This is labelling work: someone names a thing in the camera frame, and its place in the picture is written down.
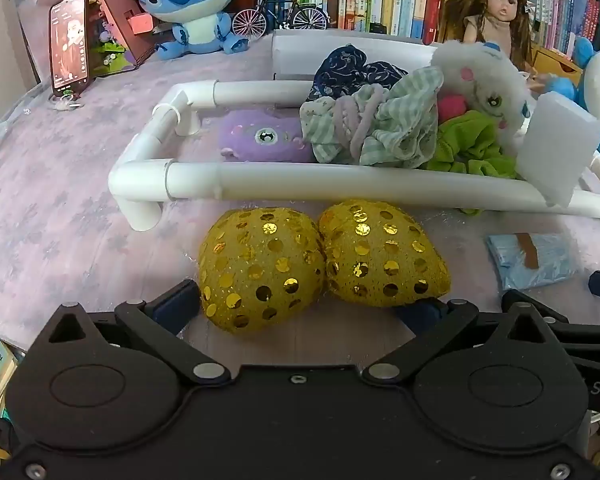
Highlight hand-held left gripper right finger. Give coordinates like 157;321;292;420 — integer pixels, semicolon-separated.
360;296;581;386

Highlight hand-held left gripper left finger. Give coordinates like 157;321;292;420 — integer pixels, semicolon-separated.
27;279;233;386

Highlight blue face mask packet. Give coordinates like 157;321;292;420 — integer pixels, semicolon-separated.
486;232;581;293

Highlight gold sequin pad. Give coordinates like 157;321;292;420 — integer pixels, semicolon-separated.
198;208;327;333
317;200;452;308

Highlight white sponge block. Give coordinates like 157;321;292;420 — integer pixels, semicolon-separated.
514;91;600;208

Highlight white pipe frame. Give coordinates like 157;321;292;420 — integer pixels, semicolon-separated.
107;80;600;243

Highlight lime green scrunchie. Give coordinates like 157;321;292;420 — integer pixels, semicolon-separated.
420;110;521;216

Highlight purple plush toy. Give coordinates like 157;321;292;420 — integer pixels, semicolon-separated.
217;109;317;163

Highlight green checked scrunchie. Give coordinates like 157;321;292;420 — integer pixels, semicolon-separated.
300;67;446;170

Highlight pink scrunchie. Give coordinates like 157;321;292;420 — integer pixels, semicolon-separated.
437;92;473;123

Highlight white fluffy plush toy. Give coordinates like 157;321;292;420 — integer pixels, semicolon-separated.
430;40;533;133

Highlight navy floral scrunchie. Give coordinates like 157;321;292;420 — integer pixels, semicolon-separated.
307;45;410;103

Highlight yellow wooden drawer box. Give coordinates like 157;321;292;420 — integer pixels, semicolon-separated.
530;45;583;86

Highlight clear phone stand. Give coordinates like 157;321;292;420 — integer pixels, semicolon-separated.
47;87;88;111

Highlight green toy figures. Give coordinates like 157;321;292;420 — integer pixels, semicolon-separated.
91;30;131;77

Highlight black smartphone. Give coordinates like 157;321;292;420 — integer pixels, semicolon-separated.
49;0;91;97

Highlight brown haired doll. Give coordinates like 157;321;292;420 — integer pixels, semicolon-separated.
439;0;546;93

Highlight black model bicycle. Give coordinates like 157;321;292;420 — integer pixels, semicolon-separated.
231;0;331;40

